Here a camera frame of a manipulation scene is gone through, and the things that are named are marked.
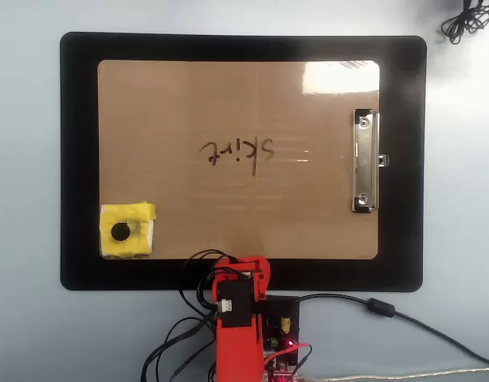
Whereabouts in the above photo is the small controller circuit board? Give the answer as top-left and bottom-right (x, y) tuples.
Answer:
(264, 356), (309, 382)

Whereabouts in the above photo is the brown clipboard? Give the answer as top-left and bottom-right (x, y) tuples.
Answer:
(96, 59), (381, 261)

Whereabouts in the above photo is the black desk mat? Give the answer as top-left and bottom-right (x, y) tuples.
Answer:
(60, 31), (428, 292)

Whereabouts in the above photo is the black power cable with ferrite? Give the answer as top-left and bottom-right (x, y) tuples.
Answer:
(298, 293), (489, 367)

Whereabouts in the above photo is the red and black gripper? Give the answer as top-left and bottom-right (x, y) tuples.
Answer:
(211, 256), (272, 300)

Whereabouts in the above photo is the tangled black cable bundle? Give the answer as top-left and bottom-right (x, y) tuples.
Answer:
(440, 0), (489, 45)

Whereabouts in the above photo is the yellow white sponge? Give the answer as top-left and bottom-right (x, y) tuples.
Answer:
(99, 201), (157, 259)

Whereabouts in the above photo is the silver USB cable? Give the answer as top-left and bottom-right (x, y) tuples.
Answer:
(299, 366), (489, 382)

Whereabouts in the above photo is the red wire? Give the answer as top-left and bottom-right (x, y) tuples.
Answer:
(268, 342), (313, 375)

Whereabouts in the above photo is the silver metal clipboard clip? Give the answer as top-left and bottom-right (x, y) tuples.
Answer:
(350, 108), (391, 214)

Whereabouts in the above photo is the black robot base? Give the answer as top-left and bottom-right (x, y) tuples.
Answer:
(264, 294), (301, 365)

